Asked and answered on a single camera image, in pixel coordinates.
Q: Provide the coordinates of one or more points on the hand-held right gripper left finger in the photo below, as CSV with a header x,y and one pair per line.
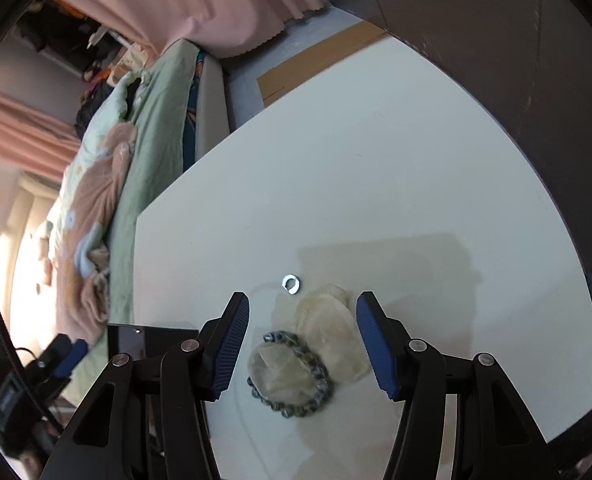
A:
x,y
228,355

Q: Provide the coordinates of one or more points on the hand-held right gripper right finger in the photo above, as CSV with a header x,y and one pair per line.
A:
x,y
376,350

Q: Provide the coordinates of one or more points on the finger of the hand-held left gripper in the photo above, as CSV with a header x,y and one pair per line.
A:
x,y
71,357

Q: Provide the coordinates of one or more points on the clear plastic bag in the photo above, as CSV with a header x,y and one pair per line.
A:
x,y
331,325

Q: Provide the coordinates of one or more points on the small translucent organza pouch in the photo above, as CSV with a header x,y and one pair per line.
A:
x,y
276,375

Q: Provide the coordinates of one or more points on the black phone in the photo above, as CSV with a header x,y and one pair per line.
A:
x,y
146,340

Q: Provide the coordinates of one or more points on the white padded headboard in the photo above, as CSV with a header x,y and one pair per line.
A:
x,y
36,210

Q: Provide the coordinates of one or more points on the pink patterned quilt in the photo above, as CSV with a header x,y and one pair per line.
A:
x,y
96,200

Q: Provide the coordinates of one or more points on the pink curtain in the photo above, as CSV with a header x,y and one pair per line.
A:
x,y
201,0
16,130

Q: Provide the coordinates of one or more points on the white mattress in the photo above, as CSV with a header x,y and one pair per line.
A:
x,y
213,105

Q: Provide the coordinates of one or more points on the brown cardboard sheet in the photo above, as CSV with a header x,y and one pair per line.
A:
x,y
316,60

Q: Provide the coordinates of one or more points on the cluttered dark shelf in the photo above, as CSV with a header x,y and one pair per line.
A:
x,y
61,35

